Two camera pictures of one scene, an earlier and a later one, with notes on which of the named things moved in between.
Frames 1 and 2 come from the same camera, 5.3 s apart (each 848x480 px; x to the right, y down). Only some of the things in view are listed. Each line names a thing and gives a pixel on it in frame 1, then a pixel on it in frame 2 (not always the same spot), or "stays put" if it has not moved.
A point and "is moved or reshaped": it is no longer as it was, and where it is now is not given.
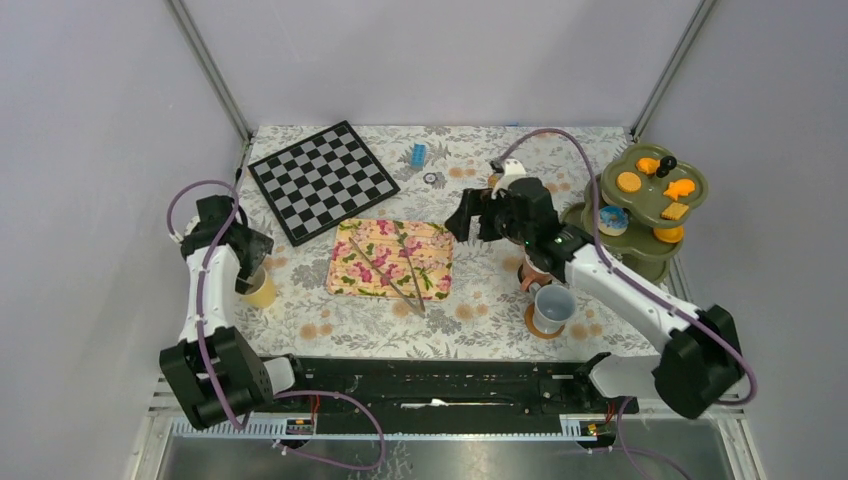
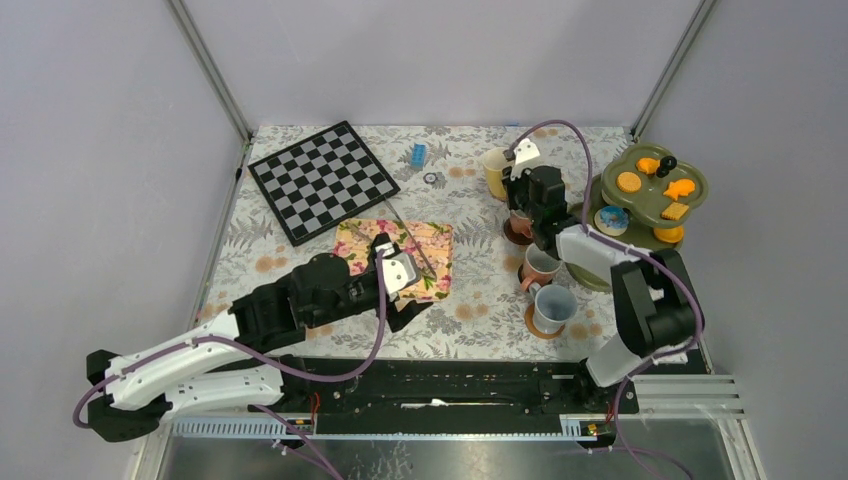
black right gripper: (477, 202) -> (512, 183)
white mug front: (553, 305) stays put
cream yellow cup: (263, 291) is moved or reshaped
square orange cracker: (675, 211) stays put
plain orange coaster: (529, 321) stays put
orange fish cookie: (680, 187) stays put
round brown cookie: (628, 182) stays put
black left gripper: (258, 246) -> (398, 319)
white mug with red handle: (527, 275) stays put
